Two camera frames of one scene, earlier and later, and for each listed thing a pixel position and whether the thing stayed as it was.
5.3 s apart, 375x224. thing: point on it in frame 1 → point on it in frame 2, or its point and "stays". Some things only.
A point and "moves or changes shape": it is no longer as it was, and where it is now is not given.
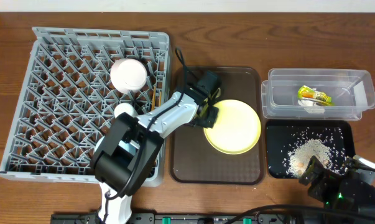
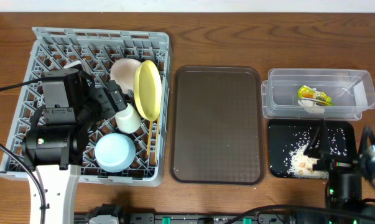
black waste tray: [280, 136] stays
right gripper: [328, 178] → [323, 149]
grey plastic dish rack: [64, 103] stays
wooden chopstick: [160, 99] moves or changes shape
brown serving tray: [194, 161] stays
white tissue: [311, 106] stays
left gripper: [212, 121] → [114, 94]
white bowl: [128, 75] stays
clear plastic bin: [352, 91] stays
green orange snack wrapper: [305, 92] → [306, 102]
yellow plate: [237, 127] → [148, 89]
